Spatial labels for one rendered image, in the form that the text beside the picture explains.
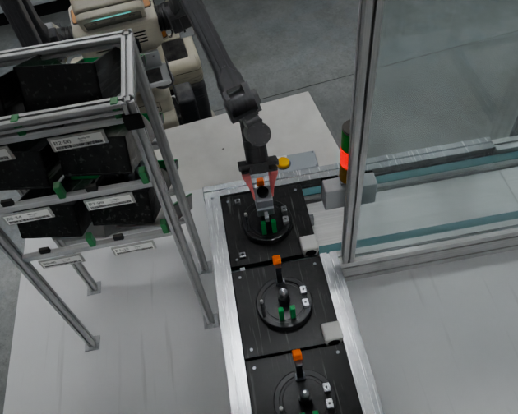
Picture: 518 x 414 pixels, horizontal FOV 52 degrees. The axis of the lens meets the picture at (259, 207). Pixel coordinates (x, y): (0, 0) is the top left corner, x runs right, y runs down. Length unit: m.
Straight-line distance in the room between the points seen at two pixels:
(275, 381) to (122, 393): 0.41
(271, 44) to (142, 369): 2.66
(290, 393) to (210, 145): 0.94
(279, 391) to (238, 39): 2.88
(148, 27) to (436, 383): 1.36
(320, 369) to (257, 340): 0.16
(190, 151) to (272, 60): 1.81
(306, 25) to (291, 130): 2.04
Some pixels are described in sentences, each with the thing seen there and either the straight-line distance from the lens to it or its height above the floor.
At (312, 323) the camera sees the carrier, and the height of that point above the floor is 0.97.
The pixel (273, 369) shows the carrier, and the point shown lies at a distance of 1.29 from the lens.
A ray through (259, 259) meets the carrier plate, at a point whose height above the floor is 0.97.
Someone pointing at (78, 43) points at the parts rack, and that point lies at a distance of 0.98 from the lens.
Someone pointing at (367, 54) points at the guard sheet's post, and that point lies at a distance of 0.91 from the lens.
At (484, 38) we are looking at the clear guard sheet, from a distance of 1.00.
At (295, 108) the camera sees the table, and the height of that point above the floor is 0.86.
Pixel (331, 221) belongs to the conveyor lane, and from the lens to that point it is 1.54.
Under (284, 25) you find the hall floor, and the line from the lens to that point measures 3.86.
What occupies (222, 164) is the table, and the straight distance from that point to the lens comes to 1.78.
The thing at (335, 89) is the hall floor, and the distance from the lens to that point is 3.32.
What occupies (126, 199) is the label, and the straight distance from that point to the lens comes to 0.99.
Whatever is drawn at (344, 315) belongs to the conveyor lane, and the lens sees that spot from 1.36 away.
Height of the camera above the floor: 2.18
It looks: 53 degrees down
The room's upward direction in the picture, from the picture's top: 8 degrees counter-clockwise
